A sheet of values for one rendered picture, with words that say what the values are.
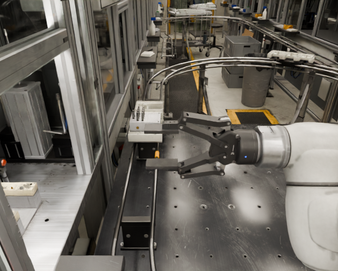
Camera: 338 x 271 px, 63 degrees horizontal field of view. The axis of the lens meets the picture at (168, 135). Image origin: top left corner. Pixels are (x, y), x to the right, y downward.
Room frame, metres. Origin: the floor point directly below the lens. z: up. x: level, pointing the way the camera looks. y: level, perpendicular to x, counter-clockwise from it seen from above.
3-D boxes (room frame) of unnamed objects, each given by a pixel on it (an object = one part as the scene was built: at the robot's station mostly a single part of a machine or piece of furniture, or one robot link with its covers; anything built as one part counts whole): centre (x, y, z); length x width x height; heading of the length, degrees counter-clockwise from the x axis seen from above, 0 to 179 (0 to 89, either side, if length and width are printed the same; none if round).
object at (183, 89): (5.17, -0.23, 0.01); 5.85 x 0.59 x 0.01; 0
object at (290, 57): (2.38, -1.05, 0.84); 0.37 x 0.14 x 0.10; 58
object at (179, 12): (6.11, -0.44, 0.48); 0.88 x 0.56 x 0.96; 108
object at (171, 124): (0.49, -0.01, 1.19); 0.05 x 0.01 x 0.03; 90
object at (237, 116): (2.70, -1.00, 0.01); 1.00 x 0.55 x 0.01; 0
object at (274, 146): (0.49, -0.21, 1.12); 0.09 x 0.06 x 0.09; 0
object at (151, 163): (0.49, 0.01, 1.08); 0.07 x 0.03 x 0.01; 90
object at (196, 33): (7.39, -0.85, 0.48); 0.84 x 0.58 x 0.97; 8
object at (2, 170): (0.60, 0.45, 0.96); 0.03 x 0.03 x 0.12; 0
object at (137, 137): (1.16, 0.10, 0.84); 0.36 x 0.14 x 0.10; 0
